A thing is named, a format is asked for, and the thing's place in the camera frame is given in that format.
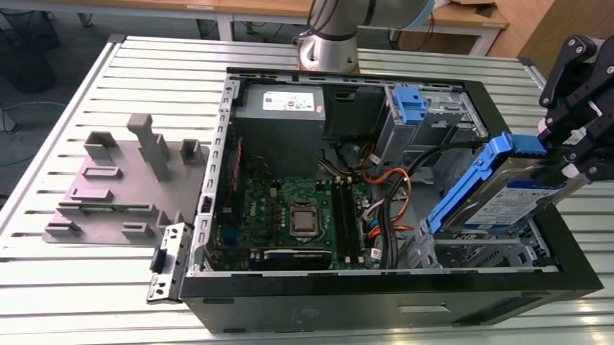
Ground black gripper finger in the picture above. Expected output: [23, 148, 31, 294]
[536, 34, 605, 145]
[530, 118, 614, 188]

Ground hard disk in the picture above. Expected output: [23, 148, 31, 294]
[424, 131, 594, 235]

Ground metal disk bay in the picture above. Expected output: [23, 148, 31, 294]
[407, 215, 548, 270]

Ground wooden cabinet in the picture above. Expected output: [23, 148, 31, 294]
[487, 0, 614, 104]

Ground grey metal drive cage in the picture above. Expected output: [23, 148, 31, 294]
[375, 83, 486, 185]

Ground blue plastic drive latch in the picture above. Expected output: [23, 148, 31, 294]
[392, 85, 428, 126]

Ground black RAM slot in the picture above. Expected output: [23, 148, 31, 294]
[338, 178, 354, 262]
[332, 178, 348, 262]
[344, 178, 360, 262]

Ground CPU socket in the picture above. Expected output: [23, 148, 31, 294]
[286, 201, 323, 244]

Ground silver CPU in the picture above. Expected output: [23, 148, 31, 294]
[291, 211, 315, 231]

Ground metal socket cover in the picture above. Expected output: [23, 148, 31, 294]
[288, 206, 319, 239]

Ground grey power supply unit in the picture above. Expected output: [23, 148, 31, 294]
[232, 86, 327, 177]

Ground black graphics card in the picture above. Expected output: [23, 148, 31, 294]
[248, 247, 332, 271]

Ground black open PC case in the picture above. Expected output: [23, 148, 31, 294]
[177, 66, 605, 334]

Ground green motherboard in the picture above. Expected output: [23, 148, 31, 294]
[209, 175, 384, 270]

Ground grey plastic parts rack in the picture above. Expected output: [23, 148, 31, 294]
[43, 114, 212, 249]

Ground green RAM stick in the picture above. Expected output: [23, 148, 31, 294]
[71, 204, 145, 213]

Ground black waste bin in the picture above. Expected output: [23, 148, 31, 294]
[0, 9, 61, 94]

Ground wooden desk white frame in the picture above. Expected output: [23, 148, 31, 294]
[232, 0, 510, 57]
[76, 0, 229, 41]

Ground orange red wire bundle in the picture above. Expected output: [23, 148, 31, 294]
[359, 142, 416, 238]

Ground black cable bundle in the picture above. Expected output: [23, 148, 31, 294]
[387, 139, 486, 270]

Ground metal card retention bracket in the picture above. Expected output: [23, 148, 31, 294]
[145, 221, 193, 305]

